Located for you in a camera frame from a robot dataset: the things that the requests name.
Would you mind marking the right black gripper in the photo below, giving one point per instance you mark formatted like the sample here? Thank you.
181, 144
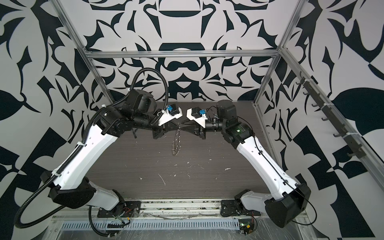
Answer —
200, 131

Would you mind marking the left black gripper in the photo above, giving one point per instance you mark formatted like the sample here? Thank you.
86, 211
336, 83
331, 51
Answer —
161, 129

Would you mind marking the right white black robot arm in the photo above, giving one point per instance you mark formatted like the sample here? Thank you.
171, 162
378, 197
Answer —
287, 198

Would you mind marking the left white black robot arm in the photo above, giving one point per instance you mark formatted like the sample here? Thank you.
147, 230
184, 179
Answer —
137, 110

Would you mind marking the right electronics board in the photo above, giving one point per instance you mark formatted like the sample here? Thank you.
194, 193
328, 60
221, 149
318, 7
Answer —
247, 226

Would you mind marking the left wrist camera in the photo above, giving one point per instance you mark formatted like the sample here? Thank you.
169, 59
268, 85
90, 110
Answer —
172, 112

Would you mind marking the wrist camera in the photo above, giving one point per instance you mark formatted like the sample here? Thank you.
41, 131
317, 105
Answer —
198, 115
172, 112

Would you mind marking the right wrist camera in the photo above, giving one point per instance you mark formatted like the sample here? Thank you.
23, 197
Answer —
198, 115

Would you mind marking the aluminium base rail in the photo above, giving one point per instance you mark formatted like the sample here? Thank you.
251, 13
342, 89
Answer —
176, 209

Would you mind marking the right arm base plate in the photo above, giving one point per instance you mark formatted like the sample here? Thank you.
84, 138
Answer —
231, 208

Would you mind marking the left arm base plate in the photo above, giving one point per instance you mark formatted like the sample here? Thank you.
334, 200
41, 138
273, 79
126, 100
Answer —
128, 209

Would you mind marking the white slotted cable duct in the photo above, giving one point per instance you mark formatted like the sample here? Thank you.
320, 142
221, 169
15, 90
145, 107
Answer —
199, 224

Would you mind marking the wall hook rail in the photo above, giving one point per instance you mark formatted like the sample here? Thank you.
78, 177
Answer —
333, 115

